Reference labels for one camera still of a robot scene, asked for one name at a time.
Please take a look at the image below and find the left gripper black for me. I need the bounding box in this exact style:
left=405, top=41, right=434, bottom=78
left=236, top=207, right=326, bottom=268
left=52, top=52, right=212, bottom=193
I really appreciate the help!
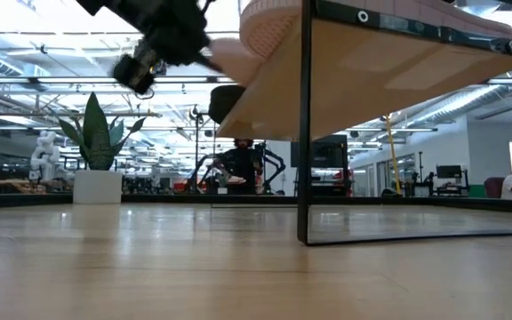
left=76, top=0, right=224, bottom=75

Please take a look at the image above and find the wooden shelf black metal frame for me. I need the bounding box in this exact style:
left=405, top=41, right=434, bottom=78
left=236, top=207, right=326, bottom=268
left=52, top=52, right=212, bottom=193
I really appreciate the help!
left=217, top=0, right=512, bottom=247

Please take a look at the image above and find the black monitor cart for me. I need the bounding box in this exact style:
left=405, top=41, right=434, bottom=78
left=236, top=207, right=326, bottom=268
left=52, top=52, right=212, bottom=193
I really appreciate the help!
left=290, top=134, right=349, bottom=197

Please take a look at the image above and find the green plant white pot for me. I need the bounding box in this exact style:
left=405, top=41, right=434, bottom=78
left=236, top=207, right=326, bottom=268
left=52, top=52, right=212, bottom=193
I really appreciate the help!
left=58, top=92, right=147, bottom=206

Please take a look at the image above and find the small black monitor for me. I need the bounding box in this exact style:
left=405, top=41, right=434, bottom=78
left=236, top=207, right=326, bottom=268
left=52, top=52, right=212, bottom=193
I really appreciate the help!
left=436, top=164, right=463, bottom=180

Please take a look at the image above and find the dark red chair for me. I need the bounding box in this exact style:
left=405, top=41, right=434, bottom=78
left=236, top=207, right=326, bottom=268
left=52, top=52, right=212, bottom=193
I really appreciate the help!
left=483, top=176, right=506, bottom=199

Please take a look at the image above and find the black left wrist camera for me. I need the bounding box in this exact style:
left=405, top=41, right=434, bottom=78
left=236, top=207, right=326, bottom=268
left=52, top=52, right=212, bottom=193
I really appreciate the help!
left=112, top=42, right=168, bottom=96

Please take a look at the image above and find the yellow cable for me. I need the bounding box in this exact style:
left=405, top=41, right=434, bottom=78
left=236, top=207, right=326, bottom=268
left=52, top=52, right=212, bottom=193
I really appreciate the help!
left=383, top=113, right=403, bottom=196

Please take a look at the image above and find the black aluminium table frame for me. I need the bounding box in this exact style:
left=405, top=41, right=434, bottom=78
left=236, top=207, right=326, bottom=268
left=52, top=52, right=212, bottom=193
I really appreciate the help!
left=0, top=191, right=512, bottom=213

